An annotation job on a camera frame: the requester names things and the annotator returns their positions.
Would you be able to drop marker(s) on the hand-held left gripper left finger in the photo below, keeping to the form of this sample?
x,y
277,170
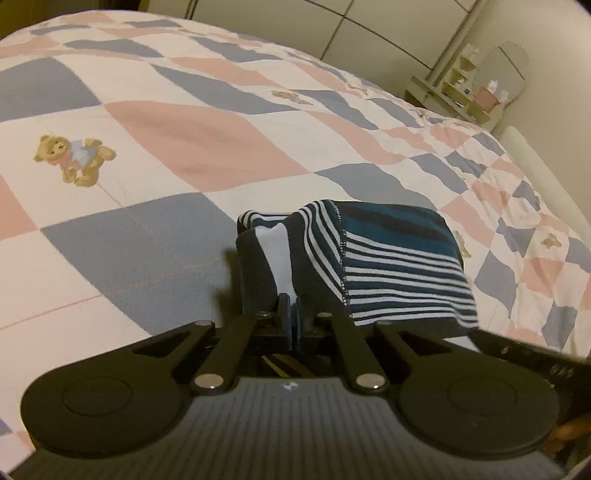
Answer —
x,y
283,314

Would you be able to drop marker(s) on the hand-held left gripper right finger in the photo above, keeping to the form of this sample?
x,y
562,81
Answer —
x,y
300,318

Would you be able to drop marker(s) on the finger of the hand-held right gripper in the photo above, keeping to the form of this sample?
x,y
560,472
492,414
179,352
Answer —
x,y
521,353

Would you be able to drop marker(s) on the dark striped shirt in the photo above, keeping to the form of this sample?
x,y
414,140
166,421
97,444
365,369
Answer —
x,y
392,263

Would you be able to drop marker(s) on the white bed headboard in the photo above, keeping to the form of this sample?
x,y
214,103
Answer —
x,y
549,170

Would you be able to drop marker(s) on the checkered pink blue blanket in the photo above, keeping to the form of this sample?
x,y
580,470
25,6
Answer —
x,y
184,152

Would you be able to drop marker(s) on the pink box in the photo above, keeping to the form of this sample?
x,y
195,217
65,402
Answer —
x,y
487,97

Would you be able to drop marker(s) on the white vanity table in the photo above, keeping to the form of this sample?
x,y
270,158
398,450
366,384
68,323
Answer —
x,y
438,97

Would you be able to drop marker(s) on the arched vanity mirror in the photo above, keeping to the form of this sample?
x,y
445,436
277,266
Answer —
x,y
505,67

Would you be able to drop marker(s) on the small white shelf unit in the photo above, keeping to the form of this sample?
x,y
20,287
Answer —
x,y
461,69

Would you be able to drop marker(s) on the white wardrobe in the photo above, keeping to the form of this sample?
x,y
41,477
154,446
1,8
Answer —
x,y
360,27

